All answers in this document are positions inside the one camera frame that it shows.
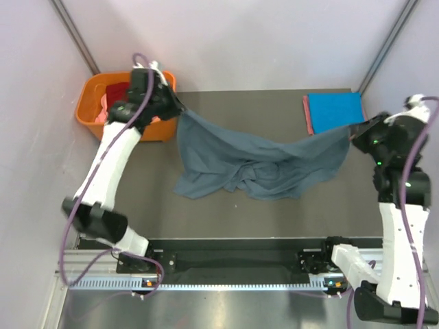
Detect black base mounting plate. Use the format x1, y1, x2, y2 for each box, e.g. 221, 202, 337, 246
78, 237, 385, 286

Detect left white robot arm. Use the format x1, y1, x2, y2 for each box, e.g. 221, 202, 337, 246
62, 61, 183, 272

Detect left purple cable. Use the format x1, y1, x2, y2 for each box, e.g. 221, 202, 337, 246
57, 51, 165, 299

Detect white slotted cable duct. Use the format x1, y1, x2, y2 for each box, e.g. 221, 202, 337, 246
68, 276, 347, 291

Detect grey-blue t shirt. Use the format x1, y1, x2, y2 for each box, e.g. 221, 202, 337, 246
174, 110, 350, 200

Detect aluminium frame rail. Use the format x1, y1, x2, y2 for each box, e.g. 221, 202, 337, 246
58, 249, 164, 276

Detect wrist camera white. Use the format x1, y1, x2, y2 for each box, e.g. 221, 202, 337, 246
384, 94, 430, 125
148, 60, 169, 86

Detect pink t shirt in bin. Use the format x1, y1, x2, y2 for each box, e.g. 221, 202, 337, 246
95, 95, 165, 127

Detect right aluminium corner post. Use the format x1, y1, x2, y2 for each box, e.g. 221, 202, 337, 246
357, 0, 420, 95

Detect orange plastic bin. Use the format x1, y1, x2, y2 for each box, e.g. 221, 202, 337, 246
75, 71, 177, 142

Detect dark red t shirt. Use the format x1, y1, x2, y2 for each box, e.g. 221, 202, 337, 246
106, 82, 130, 106

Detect folded bright blue t shirt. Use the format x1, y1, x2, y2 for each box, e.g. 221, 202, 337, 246
307, 92, 366, 134

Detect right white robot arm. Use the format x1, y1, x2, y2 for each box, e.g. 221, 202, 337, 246
298, 113, 438, 328

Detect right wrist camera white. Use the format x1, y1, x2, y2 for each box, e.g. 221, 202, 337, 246
384, 94, 430, 125

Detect aluminium corner post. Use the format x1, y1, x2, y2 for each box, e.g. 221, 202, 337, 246
357, 0, 420, 95
49, 0, 100, 75

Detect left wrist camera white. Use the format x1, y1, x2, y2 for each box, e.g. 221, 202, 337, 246
148, 60, 169, 86

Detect folded pink t shirt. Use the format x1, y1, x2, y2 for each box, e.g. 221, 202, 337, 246
302, 95, 314, 135

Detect left aluminium corner post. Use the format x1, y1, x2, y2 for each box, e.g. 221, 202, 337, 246
49, 0, 100, 75

